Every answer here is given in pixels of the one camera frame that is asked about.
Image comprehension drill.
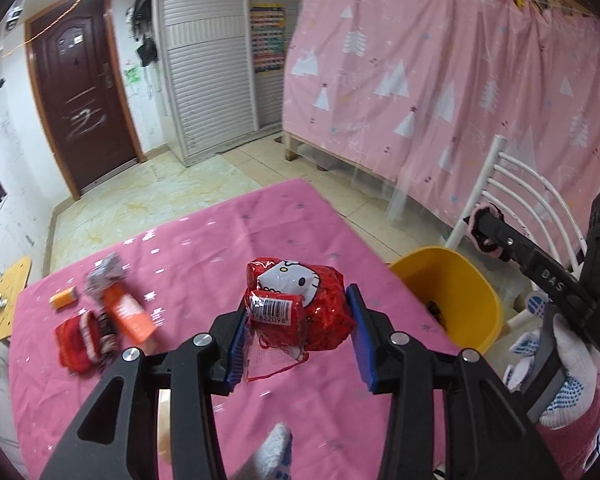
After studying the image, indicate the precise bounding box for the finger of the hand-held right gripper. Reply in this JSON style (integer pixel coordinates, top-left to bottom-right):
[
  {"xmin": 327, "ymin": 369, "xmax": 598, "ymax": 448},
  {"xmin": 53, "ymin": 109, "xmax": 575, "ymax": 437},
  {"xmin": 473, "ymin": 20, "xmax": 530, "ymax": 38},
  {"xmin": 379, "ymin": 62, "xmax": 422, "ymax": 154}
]
[{"xmin": 472, "ymin": 210, "xmax": 537, "ymax": 270}]

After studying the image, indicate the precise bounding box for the person's left hand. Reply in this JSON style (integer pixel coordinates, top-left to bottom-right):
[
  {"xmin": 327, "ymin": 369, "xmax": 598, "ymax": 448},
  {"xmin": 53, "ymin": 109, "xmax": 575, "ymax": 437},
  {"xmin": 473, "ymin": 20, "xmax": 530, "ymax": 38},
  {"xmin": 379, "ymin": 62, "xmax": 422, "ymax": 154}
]
[{"xmin": 230, "ymin": 422, "xmax": 293, "ymax": 480}]

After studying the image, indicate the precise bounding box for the person's right hand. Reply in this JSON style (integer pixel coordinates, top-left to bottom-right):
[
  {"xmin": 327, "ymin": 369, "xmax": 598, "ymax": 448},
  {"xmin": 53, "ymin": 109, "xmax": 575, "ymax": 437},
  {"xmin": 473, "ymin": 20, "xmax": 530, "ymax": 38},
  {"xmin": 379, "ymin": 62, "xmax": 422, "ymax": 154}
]
[{"xmin": 502, "ymin": 294, "xmax": 600, "ymax": 430}]

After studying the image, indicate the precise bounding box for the pink tree-print curtain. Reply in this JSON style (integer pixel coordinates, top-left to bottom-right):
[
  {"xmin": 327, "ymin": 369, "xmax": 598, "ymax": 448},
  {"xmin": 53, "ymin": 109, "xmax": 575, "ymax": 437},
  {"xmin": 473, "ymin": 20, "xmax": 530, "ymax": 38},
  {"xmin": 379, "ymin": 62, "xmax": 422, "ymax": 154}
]
[{"xmin": 282, "ymin": 0, "xmax": 600, "ymax": 271}]

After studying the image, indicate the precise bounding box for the dark patterned sock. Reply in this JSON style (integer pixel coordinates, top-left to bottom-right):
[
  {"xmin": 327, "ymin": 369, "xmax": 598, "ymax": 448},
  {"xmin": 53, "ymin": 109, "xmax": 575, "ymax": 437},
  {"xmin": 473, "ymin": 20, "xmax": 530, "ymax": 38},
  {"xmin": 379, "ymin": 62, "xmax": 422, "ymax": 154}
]
[{"xmin": 97, "ymin": 310, "xmax": 124, "ymax": 367}]

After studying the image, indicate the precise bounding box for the person's right forearm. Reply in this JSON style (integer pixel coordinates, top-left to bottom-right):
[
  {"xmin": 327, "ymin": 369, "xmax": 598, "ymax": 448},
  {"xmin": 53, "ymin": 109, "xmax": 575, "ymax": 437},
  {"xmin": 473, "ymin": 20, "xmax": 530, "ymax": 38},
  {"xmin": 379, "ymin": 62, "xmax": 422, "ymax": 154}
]
[{"xmin": 537, "ymin": 385, "xmax": 600, "ymax": 468}]

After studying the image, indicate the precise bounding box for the brown wooden door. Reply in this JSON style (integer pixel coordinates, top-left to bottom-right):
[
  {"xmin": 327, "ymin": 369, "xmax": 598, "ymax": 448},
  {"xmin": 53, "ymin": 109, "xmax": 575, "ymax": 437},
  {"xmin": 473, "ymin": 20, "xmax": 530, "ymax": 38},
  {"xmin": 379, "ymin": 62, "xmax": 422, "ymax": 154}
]
[{"xmin": 25, "ymin": 0, "xmax": 143, "ymax": 201}]

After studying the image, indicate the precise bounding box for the red snack pouch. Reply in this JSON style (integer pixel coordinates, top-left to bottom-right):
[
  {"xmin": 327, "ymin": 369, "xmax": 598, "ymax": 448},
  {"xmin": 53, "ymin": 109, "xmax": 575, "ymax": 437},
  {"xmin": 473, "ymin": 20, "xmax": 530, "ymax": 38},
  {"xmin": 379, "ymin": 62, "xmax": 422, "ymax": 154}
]
[{"xmin": 55, "ymin": 310, "xmax": 106, "ymax": 375}]

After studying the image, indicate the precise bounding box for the small black handbag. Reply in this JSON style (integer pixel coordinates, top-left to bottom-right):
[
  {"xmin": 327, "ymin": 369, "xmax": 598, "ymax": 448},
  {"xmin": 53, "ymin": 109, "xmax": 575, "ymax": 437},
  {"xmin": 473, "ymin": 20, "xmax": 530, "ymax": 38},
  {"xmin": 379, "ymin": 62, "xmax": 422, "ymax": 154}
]
[{"xmin": 136, "ymin": 37, "xmax": 159, "ymax": 67}]

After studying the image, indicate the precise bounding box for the pink fluffy hair tie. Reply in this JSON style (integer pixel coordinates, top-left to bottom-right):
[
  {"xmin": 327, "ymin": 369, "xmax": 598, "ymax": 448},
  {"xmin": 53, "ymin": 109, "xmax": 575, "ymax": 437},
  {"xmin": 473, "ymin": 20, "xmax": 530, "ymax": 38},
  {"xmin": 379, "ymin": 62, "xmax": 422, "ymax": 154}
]
[{"xmin": 466, "ymin": 203, "xmax": 511, "ymax": 261}]

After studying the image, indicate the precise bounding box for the white louvered wardrobe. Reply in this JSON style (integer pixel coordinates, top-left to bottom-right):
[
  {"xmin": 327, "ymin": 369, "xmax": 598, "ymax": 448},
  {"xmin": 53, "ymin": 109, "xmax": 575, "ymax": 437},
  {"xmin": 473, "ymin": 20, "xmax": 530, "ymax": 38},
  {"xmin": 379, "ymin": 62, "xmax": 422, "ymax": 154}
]
[{"xmin": 155, "ymin": 0, "xmax": 303, "ymax": 167}]

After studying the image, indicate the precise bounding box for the colourful grid poster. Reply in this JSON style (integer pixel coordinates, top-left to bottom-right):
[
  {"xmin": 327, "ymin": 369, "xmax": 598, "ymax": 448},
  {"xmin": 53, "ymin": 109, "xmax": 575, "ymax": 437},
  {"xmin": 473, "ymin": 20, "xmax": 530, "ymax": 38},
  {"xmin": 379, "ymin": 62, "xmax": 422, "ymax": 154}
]
[{"xmin": 249, "ymin": 4, "xmax": 287, "ymax": 75}]

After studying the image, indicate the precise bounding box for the orange snack packet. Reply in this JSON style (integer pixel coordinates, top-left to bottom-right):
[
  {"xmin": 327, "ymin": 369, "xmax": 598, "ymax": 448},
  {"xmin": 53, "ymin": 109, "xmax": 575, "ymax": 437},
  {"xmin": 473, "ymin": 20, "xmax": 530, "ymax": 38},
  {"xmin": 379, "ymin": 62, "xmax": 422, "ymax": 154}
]
[{"xmin": 102, "ymin": 282, "xmax": 157, "ymax": 346}]

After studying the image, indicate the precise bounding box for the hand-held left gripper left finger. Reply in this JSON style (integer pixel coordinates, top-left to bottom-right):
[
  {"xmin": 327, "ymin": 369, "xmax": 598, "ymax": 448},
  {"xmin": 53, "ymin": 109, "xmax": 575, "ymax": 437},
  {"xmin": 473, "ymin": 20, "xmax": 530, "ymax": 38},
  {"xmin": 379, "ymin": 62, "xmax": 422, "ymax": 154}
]
[{"xmin": 40, "ymin": 305, "xmax": 251, "ymax": 480}]

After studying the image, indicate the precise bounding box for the red cartoon snack packet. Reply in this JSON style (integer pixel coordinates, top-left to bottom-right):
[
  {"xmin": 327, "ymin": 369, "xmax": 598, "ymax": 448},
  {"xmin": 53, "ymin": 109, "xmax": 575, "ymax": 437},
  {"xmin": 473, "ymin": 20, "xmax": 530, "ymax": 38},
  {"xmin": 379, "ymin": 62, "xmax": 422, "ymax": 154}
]
[{"xmin": 244, "ymin": 256, "xmax": 357, "ymax": 385}]

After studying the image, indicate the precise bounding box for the black hanging shoulder bag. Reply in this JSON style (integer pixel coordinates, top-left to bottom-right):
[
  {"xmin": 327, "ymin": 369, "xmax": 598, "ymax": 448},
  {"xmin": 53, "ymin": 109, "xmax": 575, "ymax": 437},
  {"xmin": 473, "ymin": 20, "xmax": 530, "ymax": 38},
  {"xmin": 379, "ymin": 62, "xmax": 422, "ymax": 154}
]
[{"xmin": 129, "ymin": 0, "xmax": 154, "ymax": 43}]

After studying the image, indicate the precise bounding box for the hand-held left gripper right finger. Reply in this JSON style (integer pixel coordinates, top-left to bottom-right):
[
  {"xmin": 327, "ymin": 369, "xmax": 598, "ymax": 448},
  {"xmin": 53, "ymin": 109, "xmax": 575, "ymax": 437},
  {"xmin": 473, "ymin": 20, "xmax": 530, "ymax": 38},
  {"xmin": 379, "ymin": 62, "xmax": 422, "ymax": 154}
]
[{"xmin": 345, "ymin": 284, "xmax": 538, "ymax": 480}]

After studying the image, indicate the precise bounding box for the pink star tablecloth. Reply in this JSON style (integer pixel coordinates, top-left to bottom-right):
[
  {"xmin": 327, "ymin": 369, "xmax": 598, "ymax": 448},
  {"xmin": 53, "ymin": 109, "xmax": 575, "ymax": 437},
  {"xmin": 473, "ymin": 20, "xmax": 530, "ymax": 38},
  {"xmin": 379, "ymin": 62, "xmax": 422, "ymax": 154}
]
[{"xmin": 7, "ymin": 178, "xmax": 461, "ymax": 480}]

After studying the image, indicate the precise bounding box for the small orange packet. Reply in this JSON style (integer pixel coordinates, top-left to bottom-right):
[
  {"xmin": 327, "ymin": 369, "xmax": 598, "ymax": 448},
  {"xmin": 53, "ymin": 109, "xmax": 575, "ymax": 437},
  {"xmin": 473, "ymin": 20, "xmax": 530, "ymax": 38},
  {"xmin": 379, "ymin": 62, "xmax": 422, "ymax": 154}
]
[{"xmin": 49, "ymin": 287, "xmax": 78, "ymax": 310}]

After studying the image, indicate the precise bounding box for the yellow plastic bin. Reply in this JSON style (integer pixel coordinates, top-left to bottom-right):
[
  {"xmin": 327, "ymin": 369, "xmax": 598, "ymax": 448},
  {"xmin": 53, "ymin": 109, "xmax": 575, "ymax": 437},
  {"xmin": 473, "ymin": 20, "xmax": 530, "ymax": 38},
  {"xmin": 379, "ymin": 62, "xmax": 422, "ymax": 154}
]
[{"xmin": 389, "ymin": 246, "xmax": 504, "ymax": 353}]

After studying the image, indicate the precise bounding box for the string light wire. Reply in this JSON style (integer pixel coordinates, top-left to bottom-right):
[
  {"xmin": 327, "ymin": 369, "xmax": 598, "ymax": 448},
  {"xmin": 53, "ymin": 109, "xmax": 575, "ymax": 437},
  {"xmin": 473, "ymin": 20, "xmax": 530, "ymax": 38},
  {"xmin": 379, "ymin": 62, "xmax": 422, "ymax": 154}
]
[{"xmin": 0, "ymin": 0, "xmax": 99, "ymax": 68}]

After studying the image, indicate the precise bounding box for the white metal chair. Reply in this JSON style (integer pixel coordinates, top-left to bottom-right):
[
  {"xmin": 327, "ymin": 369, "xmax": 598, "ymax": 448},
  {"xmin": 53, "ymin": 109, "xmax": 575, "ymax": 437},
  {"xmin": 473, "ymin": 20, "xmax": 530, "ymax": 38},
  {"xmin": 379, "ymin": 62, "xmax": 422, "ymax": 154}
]
[{"xmin": 445, "ymin": 135, "xmax": 588, "ymax": 331}]

